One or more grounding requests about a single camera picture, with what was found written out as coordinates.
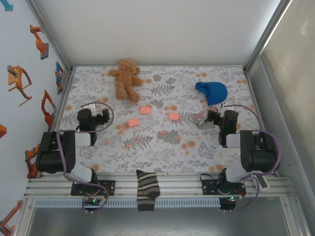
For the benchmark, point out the black beige striped sock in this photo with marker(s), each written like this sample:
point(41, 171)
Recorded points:
point(147, 189)

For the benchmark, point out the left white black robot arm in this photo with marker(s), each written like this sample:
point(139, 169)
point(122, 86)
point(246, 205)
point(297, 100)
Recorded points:
point(49, 152)

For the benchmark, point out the flag-patterned small pouch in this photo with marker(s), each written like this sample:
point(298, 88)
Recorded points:
point(199, 118)

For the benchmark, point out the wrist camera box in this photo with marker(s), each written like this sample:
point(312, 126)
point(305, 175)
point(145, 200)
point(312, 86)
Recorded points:
point(93, 108)
point(225, 106)

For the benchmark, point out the orange gripper claw sticker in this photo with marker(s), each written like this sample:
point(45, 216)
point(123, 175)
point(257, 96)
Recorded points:
point(14, 78)

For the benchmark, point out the blue orange wall sticker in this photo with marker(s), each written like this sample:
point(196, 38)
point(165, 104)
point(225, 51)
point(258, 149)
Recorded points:
point(59, 73)

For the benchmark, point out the pink earbud charging case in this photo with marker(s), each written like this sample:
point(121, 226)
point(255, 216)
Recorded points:
point(133, 122)
point(173, 116)
point(145, 110)

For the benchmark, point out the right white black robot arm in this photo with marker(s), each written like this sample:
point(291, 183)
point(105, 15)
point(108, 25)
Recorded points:
point(258, 152)

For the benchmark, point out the brown teddy bear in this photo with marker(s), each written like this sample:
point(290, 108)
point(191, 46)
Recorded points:
point(125, 78)

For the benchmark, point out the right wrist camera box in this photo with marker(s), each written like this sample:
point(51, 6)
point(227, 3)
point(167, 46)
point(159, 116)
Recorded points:
point(225, 106)

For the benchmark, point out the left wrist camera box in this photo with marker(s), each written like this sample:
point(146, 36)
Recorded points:
point(93, 108)

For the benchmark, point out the aluminium frame post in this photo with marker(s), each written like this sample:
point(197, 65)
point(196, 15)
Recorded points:
point(51, 34)
point(267, 34)

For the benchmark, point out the white rectangular tag device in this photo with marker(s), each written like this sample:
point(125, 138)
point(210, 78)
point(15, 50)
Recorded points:
point(262, 183)

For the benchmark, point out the orange block wall sticker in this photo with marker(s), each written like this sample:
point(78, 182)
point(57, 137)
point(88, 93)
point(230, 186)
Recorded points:
point(2, 130)

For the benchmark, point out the blue fabric cap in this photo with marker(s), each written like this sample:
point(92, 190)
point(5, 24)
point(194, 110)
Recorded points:
point(216, 92)

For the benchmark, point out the aluminium rail base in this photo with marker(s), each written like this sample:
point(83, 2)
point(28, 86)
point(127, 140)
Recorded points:
point(177, 186)

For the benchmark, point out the floral patterned table mat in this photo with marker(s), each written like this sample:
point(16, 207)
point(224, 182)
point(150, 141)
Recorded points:
point(160, 159)

